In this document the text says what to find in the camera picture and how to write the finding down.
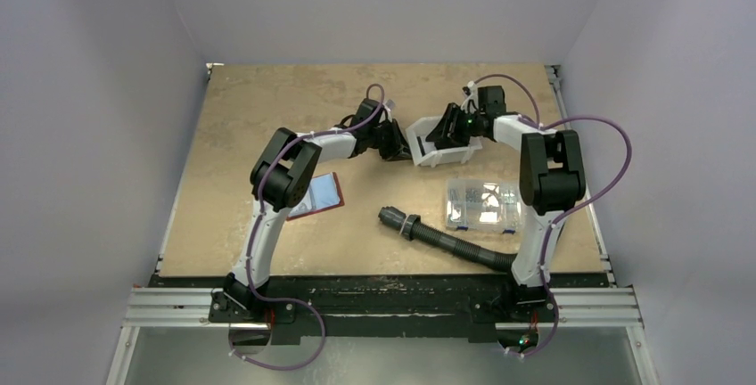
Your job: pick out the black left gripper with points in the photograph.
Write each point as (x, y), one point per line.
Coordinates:
(398, 150)

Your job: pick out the clear plastic screw box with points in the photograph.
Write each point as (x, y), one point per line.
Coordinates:
(484, 205)

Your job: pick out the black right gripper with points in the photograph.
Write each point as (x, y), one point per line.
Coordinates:
(451, 124)

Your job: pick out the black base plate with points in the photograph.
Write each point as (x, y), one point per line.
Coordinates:
(290, 288)

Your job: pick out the red leather card holder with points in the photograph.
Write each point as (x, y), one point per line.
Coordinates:
(324, 193)

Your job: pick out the aluminium frame rail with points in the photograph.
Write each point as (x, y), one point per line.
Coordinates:
(200, 307)

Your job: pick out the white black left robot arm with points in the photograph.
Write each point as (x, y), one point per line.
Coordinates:
(281, 178)

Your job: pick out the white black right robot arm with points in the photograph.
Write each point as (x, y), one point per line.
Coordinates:
(551, 181)

